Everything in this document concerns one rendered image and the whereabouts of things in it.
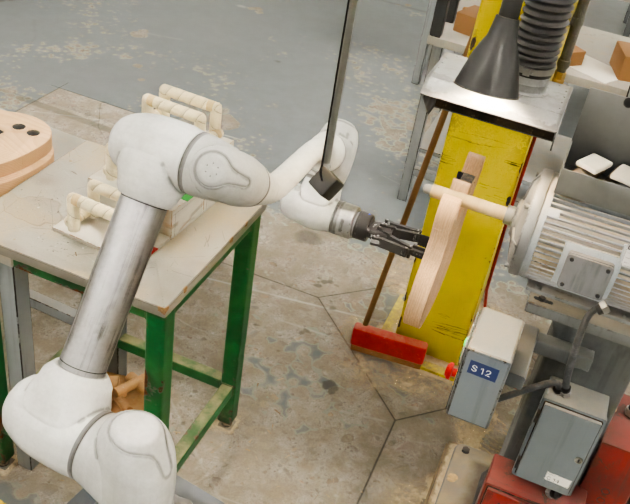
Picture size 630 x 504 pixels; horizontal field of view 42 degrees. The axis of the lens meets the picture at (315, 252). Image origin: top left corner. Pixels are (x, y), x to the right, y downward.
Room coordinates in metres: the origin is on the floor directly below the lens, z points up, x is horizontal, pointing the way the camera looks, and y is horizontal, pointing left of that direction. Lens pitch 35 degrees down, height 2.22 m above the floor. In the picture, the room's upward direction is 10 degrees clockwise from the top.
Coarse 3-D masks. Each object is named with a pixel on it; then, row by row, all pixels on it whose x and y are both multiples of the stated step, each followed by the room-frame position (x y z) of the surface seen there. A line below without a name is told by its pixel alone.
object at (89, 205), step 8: (72, 192) 1.75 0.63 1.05; (72, 200) 1.72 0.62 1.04; (80, 200) 1.72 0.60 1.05; (88, 200) 1.72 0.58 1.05; (80, 208) 1.72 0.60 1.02; (88, 208) 1.70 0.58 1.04; (96, 208) 1.70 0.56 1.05; (104, 208) 1.70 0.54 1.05; (112, 208) 1.70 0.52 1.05; (104, 216) 1.69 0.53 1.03
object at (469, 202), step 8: (432, 192) 1.70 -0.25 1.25; (440, 192) 1.70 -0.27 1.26; (448, 192) 1.69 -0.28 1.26; (456, 192) 1.70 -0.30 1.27; (464, 200) 1.68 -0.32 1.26; (472, 200) 1.68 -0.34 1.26; (480, 200) 1.68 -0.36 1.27; (472, 208) 1.67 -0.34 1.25; (480, 208) 1.66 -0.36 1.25; (488, 208) 1.66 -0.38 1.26; (496, 208) 1.66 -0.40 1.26; (504, 208) 1.66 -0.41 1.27; (496, 216) 1.65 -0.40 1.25
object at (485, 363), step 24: (480, 312) 1.45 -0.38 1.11; (480, 336) 1.36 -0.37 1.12; (504, 336) 1.38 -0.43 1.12; (480, 360) 1.31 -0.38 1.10; (504, 360) 1.30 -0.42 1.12; (456, 384) 1.32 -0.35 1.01; (480, 384) 1.31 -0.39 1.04; (552, 384) 1.43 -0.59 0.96; (456, 408) 1.32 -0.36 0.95; (480, 408) 1.30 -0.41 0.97
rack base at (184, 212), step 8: (96, 176) 1.88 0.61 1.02; (104, 176) 1.89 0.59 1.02; (112, 184) 1.86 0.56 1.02; (104, 200) 1.85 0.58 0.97; (112, 200) 1.84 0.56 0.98; (184, 200) 1.84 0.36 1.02; (192, 200) 1.87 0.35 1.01; (200, 200) 1.91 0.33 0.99; (176, 208) 1.80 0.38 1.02; (184, 208) 1.83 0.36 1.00; (192, 208) 1.87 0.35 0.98; (200, 208) 1.91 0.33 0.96; (168, 216) 1.78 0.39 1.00; (176, 216) 1.80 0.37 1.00; (184, 216) 1.84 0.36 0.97; (192, 216) 1.88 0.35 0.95; (168, 224) 1.78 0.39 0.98; (176, 224) 1.80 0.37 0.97; (184, 224) 1.84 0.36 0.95; (160, 232) 1.79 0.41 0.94; (168, 232) 1.78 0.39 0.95; (176, 232) 1.80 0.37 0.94
